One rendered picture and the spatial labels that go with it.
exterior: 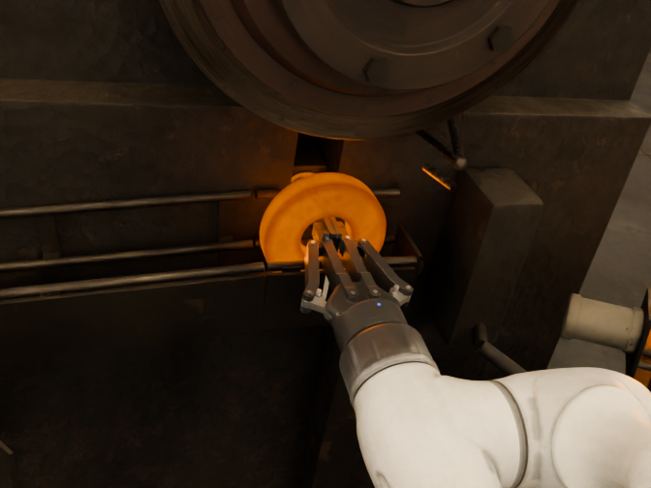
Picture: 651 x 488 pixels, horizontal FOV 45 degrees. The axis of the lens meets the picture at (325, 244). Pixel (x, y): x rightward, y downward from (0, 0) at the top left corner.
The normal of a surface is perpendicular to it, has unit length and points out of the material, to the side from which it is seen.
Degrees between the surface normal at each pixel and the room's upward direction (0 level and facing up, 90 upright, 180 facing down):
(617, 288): 0
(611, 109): 0
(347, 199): 90
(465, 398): 5
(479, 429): 17
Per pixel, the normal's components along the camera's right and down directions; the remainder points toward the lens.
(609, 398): 0.22, -0.73
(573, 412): -0.23, -0.40
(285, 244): 0.28, 0.56
